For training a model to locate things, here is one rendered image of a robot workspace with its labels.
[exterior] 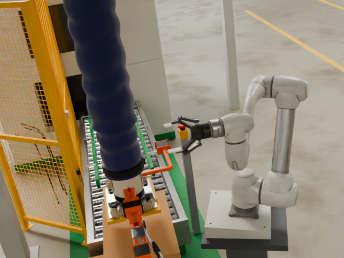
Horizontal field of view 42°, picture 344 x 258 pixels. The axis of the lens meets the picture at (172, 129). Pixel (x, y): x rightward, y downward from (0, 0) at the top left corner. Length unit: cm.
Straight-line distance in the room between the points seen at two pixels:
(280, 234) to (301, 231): 121
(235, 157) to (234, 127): 16
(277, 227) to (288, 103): 76
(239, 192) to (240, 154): 57
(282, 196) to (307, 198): 170
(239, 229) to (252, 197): 20
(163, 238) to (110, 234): 31
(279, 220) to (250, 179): 36
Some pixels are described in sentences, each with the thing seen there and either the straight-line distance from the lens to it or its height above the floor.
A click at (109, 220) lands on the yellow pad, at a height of 112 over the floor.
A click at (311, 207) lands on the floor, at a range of 425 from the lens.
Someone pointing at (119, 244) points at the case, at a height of 94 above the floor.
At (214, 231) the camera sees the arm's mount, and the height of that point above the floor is 80.
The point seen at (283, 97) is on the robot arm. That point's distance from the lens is 258.
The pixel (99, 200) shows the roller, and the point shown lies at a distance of 367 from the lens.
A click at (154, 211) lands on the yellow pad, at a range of 243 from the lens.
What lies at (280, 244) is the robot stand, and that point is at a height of 75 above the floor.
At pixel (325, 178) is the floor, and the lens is 463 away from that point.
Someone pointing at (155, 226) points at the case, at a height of 94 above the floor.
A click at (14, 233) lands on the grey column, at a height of 35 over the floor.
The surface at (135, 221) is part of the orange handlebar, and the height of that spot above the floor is 124.
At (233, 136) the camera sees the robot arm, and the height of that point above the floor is 155.
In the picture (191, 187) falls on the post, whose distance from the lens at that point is 371.
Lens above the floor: 255
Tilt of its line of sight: 26 degrees down
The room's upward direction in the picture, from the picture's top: 8 degrees counter-clockwise
